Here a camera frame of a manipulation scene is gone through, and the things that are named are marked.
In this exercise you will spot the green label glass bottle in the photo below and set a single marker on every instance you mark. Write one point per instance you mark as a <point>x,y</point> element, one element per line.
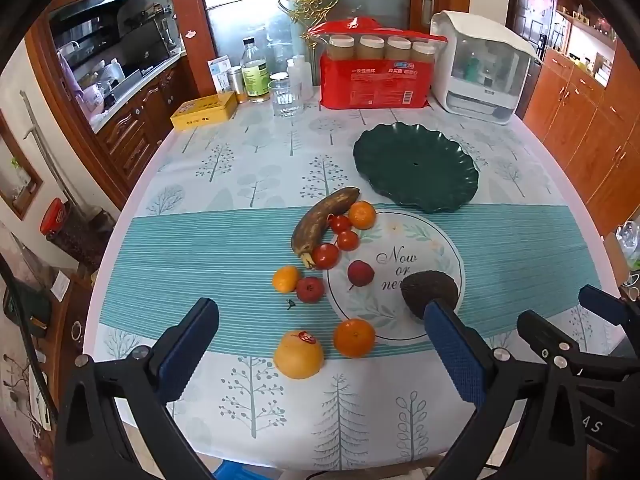
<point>254,69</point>

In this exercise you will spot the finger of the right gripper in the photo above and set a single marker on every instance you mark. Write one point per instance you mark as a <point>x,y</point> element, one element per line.
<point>561,351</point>
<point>617,311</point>

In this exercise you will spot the small metal tin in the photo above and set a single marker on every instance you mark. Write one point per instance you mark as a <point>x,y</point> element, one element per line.
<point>237,84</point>

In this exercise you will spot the red basket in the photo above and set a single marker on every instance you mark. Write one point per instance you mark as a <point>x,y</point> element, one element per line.
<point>54,217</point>

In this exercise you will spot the red paper cup package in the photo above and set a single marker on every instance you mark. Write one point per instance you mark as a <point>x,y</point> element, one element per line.
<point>367,65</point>

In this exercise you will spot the wooden kitchen cabinet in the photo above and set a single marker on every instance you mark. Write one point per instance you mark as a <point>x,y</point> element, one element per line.
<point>113,72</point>

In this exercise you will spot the small orange tangerine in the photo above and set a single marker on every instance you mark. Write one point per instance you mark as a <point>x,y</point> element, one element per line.
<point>285,279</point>

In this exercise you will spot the dark avocado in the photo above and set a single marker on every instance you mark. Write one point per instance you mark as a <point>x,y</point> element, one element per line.
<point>421,288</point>

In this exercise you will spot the wooden wall niche frame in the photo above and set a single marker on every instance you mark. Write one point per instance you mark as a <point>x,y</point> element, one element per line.
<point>18,179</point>

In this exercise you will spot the wooden sideboard right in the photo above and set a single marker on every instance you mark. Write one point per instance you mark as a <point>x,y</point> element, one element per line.
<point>592,132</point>

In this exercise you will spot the tree pattern tablecloth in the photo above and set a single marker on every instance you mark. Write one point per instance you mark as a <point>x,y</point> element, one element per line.
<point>212,216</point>

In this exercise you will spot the white squeeze bottle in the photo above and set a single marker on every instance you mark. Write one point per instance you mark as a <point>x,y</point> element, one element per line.
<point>300,74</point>

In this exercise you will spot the clear drinking glass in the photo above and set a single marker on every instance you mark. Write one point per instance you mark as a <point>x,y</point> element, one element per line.
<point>285,97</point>

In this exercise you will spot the cherry tomato top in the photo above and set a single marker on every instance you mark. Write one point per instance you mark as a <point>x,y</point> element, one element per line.
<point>339,223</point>

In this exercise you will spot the cherry tomato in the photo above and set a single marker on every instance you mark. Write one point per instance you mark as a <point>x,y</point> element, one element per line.
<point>325,256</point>
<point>348,240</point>
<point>339,223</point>

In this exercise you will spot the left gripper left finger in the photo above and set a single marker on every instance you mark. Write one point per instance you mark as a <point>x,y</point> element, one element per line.
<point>91,441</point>

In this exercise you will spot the small card box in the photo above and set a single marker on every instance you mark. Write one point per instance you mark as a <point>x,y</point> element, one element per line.
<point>219,71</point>

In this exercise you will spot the overripe brown banana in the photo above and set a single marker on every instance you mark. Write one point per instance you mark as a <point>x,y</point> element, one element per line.
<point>310,229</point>

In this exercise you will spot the dark green leaf plate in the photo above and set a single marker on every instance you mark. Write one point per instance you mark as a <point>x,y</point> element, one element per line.
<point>416,167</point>

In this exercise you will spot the white countertop appliance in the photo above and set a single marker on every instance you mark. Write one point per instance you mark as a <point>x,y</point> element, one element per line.
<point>481,72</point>

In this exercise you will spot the yellow tin box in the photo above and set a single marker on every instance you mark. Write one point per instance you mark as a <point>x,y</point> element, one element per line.
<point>208,110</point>

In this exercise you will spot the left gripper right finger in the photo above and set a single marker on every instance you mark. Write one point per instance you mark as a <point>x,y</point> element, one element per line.
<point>550,442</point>

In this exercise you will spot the large yellow orange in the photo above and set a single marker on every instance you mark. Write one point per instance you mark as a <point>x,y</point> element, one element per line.
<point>299,355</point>

